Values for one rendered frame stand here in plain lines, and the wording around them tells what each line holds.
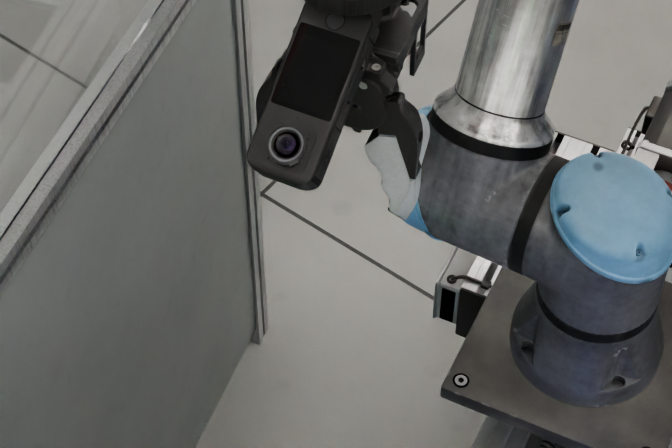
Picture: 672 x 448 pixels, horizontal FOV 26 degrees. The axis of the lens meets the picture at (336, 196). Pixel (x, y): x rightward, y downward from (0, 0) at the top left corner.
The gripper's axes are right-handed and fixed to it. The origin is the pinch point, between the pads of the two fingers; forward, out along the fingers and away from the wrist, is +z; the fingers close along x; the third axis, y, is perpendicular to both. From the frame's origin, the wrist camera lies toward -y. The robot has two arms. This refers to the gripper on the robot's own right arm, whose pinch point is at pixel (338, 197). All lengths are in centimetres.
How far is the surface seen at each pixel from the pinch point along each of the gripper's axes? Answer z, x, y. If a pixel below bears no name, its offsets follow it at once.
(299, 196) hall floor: 148, 52, 112
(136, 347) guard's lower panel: 96, 45, 38
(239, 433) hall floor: 148, 41, 57
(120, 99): 50, 45, 44
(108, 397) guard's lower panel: 96, 45, 29
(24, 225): 48, 45, 21
